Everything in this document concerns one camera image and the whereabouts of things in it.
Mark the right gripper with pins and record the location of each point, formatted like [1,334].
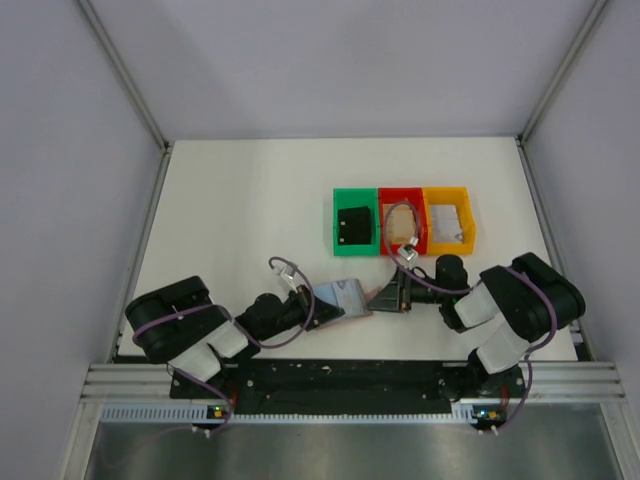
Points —
[396,295]

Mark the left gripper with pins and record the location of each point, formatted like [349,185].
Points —
[323,312]

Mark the silver credit card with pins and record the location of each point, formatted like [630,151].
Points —
[347,294]

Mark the brown leather card holder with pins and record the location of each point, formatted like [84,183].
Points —
[328,314]

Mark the red plastic bin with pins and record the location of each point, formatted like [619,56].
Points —
[414,198]

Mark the green plastic bin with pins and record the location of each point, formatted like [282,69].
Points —
[356,197]

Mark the yellow plastic bin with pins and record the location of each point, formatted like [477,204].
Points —
[459,197]

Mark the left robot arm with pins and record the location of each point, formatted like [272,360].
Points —
[181,326]

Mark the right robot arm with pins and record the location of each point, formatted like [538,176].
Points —
[534,301]

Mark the gold cards stack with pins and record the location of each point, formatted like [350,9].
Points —
[400,224]

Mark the black cards stack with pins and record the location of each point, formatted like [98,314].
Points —
[355,226]

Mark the silver cards stack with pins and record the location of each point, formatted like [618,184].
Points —
[446,224]

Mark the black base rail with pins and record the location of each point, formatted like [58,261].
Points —
[349,387]

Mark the grey cable duct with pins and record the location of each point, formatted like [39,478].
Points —
[201,414]

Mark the aluminium frame profile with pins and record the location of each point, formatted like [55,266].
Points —
[121,72]

